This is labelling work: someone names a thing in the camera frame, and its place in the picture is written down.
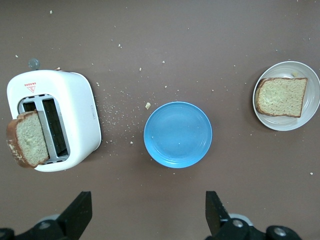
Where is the blue plate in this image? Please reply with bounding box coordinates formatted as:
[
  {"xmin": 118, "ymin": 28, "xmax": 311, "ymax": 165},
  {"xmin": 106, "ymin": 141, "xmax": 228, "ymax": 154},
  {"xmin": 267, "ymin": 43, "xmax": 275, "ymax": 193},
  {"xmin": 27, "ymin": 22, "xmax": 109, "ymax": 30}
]
[{"xmin": 143, "ymin": 101, "xmax": 213, "ymax": 169}]

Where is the beige plate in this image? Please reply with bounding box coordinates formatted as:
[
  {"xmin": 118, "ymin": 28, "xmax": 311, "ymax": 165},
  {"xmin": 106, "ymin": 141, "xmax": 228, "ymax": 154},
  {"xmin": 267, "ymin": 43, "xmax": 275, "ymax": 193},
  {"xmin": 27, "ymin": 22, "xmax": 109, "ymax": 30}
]
[{"xmin": 252, "ymin": 60, "xmax": 320, "ymax": 132}]

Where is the brown crust bread slice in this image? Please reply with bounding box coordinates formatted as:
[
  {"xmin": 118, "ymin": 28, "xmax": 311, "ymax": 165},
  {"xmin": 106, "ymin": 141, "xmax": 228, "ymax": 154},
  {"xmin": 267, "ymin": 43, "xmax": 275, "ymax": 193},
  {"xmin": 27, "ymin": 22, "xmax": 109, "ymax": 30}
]
[
  {"xmin": 254, "ymin": 77, "xmax": 309, "ymax": 119},
  {"xmin": 6, "ymin": 109, "xmax": 51, "ymax": 170}
]

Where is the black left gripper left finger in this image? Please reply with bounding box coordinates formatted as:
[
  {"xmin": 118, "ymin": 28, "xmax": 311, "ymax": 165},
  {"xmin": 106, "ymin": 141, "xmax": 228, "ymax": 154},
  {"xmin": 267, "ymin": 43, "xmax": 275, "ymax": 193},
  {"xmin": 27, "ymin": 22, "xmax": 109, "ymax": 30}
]
[{"xmin": 0, "ymin": 191, "xmax": 93, "ymax": 240}]

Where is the brown table cover sheet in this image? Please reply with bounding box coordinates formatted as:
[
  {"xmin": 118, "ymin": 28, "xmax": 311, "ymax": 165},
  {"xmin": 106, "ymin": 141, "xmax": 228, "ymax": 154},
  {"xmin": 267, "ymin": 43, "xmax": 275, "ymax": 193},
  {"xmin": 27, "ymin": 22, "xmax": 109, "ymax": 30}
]
[{"xmin": 0, "ymin": 0, "xmax": 320, "ymax": 240}]

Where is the white toaster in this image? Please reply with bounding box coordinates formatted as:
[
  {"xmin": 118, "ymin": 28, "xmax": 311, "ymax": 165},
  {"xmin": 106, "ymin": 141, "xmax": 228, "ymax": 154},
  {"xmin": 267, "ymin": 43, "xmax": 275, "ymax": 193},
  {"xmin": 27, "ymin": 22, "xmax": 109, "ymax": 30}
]
[{"xmin": 6, "ymin": 57, "xmax": 103, "ymax": 173}]

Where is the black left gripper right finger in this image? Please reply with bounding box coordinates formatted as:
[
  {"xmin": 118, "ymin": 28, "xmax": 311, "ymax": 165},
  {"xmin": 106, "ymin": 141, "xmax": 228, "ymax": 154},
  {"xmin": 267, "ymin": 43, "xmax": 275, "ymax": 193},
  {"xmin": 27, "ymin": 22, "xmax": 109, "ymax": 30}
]
[{"xmin": 204, "ymin": 191, "xmax": 303, "ymax": 240}]

